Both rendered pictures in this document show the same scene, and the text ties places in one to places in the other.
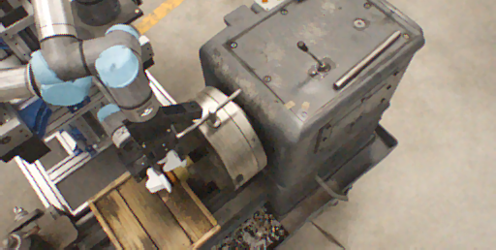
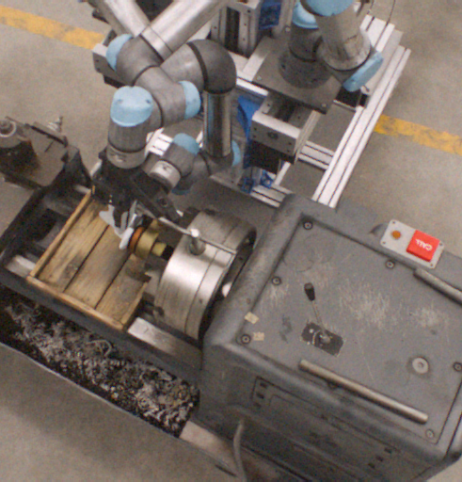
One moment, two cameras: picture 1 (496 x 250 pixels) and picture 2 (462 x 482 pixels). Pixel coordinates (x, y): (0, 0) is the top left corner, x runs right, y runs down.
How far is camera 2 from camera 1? 84 cm
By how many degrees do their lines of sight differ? 27
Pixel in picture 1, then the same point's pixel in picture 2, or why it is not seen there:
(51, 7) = (171, 22)
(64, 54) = (134, 59)
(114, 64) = (122, 102)
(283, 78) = (286, 297)
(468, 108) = not seen: outside the picture
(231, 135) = (191, 272)
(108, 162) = (202, 194)
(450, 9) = not seen: outside the picture
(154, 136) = (114, 182)
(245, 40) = (322, 235)
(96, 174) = not seen: hidden behind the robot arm
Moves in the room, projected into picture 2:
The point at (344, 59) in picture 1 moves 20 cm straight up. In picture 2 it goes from (349, 361) to (369, 329)
